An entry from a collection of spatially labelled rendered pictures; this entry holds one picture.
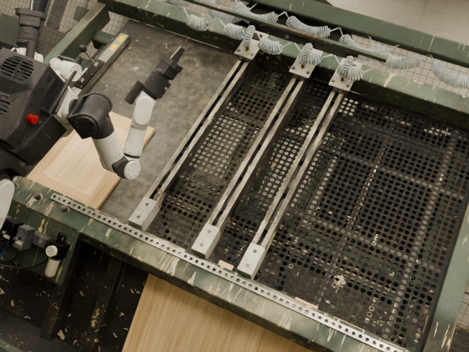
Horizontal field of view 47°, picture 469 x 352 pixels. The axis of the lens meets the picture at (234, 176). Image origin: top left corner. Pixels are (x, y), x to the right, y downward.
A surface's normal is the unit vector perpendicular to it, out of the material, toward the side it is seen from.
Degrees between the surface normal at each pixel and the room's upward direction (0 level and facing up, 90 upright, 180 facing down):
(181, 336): 90
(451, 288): 53
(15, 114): 82
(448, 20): 90
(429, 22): 90
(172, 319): 90
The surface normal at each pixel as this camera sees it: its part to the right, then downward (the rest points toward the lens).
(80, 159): -0.04, -0.55
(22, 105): -0.24, -0.12
